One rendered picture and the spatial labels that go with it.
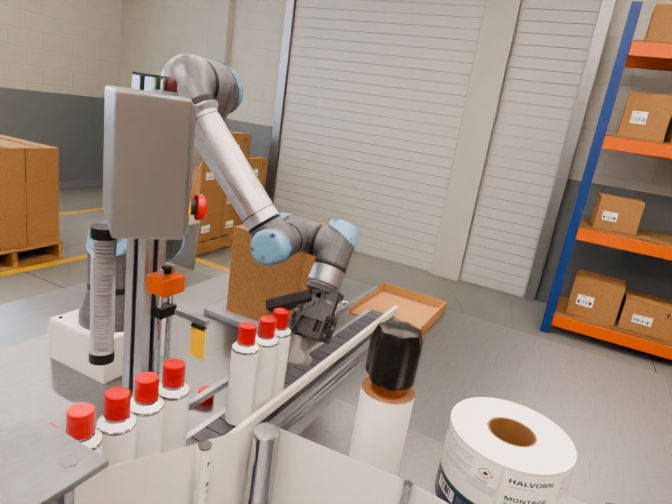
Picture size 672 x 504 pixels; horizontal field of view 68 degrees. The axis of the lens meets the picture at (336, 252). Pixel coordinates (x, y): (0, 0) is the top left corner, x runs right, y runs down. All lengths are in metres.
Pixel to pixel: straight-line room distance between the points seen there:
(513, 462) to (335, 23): 5.28
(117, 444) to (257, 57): 5.75
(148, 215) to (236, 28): 5.86
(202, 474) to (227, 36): 6.01
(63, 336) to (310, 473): 0.77
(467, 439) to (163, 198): 0.58
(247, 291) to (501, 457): 0.92
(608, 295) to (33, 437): 4.21
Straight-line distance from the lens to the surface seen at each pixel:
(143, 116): 0.69
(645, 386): 1.82
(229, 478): 0.76
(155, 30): 7.36
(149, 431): 0.81
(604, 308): 4.51
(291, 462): 0.74
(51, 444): 0.58
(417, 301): 1.95
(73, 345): 1.30
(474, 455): 0.85
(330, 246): 1.10
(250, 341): 0.95
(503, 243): 5.17
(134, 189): 0.70
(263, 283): 1.49
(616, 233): 4.32
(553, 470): 0.87
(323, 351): 1.34
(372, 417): 0.83
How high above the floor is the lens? 1.49
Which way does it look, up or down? 16 degrees down
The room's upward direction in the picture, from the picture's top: 9 degrees clockwise
